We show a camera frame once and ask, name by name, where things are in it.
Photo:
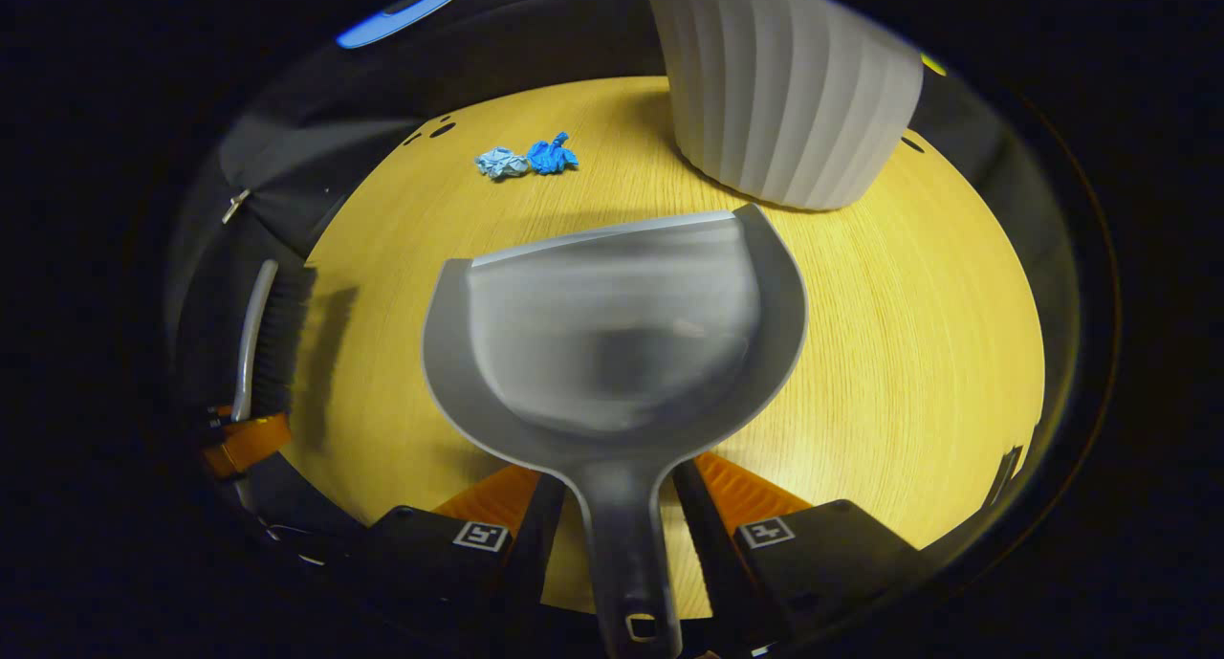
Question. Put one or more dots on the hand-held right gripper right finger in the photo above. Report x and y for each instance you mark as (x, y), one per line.
(832, 554)

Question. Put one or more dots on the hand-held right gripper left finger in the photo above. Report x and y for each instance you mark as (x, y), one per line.
(421, 554)

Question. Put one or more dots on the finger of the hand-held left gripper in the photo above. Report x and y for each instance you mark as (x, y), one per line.
(249, 444)

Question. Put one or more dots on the light blue paper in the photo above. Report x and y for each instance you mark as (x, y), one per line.
(501, 163)

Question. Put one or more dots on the white ribbed garbage bin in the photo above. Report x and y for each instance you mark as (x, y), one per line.
(784, 85)

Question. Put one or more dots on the wooden desktop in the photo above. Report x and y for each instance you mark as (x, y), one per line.
(908, 334)

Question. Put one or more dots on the silver metal clip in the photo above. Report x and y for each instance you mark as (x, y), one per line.
(235, 206)

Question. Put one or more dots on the black table bracket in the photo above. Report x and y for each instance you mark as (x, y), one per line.
(1004, 472)

